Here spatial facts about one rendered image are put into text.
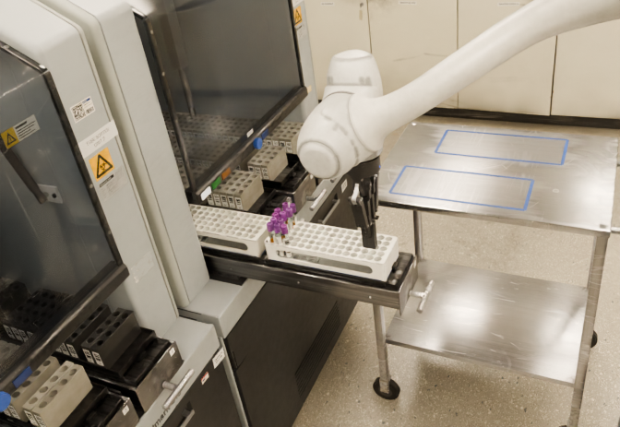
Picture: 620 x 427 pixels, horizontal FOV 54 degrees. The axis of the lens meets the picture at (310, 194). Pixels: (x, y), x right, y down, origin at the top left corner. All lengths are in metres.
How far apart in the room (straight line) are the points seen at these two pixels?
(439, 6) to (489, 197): 2.08
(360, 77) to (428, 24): 2.49
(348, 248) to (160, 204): 0.42
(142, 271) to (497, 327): 1.13
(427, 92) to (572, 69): 2.60
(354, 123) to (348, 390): 1.38
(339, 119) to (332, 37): 2.83
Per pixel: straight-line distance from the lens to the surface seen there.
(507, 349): 1.95
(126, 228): 1.29
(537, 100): 3.63
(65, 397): 1.26
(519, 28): 1.05
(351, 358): 2.31
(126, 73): 1.25
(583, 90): 3.60
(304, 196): 1.77
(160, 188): 1.35
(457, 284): 2.15
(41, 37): 1.13
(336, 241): 1.41
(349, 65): 1.12
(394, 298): 1.35
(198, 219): 1.57
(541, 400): 2.21
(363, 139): 0.99
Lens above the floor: 1.71
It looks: 32 degrees down
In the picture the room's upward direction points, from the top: 9 degrees counter-clockwise
